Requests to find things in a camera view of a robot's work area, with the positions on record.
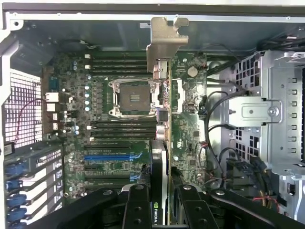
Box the red wire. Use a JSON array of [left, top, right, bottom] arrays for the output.
[[252, 190, 280, 208]]

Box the CPU socket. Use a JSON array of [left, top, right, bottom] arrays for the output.
[[108, 78, 159, 117]]

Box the silver drive cage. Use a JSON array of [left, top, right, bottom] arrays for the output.
[[219, 49, 305, 191]]

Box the blue expansion slot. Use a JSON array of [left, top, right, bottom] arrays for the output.
[[83, 155, 143, 162]]

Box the black wire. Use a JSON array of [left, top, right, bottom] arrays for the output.
[[206, 89, 250, 153]]

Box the open grey PC case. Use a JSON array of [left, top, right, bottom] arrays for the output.
[[0, 0, 305, 229]]

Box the green motherboard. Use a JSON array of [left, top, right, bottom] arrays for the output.
[[41, 51, 208, 195]]

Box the metal socket cover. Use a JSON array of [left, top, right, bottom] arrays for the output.
[[171, 80, 186, 113]]

